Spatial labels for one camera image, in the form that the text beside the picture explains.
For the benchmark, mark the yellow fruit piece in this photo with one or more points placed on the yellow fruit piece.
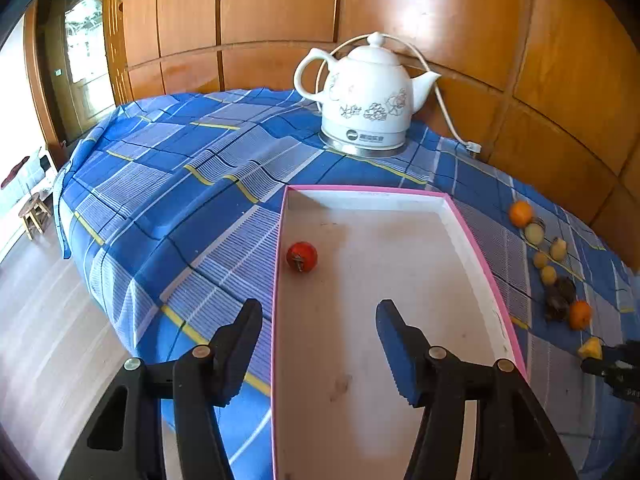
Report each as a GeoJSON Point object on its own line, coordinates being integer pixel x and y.
{"type": "Point", "coordinates": [591, 349]}

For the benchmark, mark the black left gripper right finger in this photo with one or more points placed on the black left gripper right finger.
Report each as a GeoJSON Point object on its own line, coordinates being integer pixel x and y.
{"type": "Point", "coordinates": [514, 439]}

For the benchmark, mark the white pink-rimmed tray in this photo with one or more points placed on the white pink-rimmed tray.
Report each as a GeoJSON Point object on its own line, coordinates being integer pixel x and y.
{"type": "Point", "coordinates": [400, 283]}

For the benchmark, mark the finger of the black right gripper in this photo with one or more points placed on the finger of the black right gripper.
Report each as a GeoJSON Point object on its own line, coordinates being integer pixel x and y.
{"type": "Point", "coordinates": [629, 349]}
{"type": "Point", "coordinates": [600, 368]}

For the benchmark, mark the small wooden stool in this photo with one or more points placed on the small wooden stool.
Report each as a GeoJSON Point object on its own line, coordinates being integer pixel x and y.
{"type": "Point", "coordinates": [34, 212]}

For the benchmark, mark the blue plaid tablecloth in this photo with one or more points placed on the blue plaid tablecloth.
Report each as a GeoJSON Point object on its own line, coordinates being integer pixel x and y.
{"type": "Point", "coordinates": [170, 209]}

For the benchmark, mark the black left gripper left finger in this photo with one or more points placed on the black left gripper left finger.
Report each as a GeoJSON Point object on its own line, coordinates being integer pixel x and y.
{"type": "Point", "coordinates": [123, 437]}

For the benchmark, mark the wooden door with glass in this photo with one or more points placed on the wooden door with glass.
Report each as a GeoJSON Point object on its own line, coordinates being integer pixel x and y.
{"type": "Point", "coordinates": [69, 68]}

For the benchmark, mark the small red tomato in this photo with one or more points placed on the small red tomato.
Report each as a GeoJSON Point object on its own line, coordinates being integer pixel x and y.
{"type": "Point", "coordinates": [302, 257]}

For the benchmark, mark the dark brown passion fruit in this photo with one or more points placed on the dark brown passion fruit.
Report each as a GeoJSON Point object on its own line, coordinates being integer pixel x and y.
{"type": "Point", "coordinates": [566, 288]}

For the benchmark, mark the small tan round fruit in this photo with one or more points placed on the small tan round fruit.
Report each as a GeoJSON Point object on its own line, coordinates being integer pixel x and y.
{"type": "Point", "coordinates": [540, 260]}

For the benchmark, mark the white sofa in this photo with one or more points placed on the white sofa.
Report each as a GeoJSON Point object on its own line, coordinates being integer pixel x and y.
{"type": "Point", "coordinates": [36, 175]}

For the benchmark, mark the orange tangerine with stem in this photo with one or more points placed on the orange tangerine with stem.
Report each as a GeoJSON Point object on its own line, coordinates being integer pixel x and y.
{"type": "Point", "coordinates": [521, 214]}

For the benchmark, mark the cut pale fruit dark skin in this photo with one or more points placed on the cut pale fruit dark skin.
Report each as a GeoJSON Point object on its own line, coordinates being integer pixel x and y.
{"type": "Point", "coordinates": [535, 231]}

